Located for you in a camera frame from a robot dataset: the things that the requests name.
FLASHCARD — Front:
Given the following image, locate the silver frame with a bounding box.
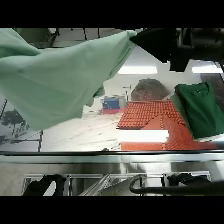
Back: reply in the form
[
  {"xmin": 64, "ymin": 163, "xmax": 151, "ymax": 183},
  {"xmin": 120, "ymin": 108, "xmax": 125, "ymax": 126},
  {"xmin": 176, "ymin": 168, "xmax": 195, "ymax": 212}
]
[{"xmin": 0, "ymin": 151, "xmax": 224, "ymax": 197}]

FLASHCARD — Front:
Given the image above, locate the black cable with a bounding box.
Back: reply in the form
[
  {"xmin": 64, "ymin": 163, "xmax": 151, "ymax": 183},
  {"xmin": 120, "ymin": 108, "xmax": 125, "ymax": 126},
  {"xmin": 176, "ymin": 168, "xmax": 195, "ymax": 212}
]
[{"xmin": 128, "ymin": 174, "xmax": 224, "ymax": 197}]

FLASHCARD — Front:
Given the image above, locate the light green T-shirt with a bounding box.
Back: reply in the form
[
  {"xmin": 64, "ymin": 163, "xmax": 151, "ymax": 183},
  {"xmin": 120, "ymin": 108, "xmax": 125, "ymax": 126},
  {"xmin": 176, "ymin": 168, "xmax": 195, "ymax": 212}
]
[{"xmin": 0, "ymin": 28, "xmax": 138, "ymax": 132}]

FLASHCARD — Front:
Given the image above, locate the dark green T-shirt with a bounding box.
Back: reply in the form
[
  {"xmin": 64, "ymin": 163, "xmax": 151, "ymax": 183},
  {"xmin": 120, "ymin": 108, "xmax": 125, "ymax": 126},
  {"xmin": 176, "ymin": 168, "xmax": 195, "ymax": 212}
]
[{"xmin": 170, "ymin": 81, "xmax": 224, "ymax": 141}]

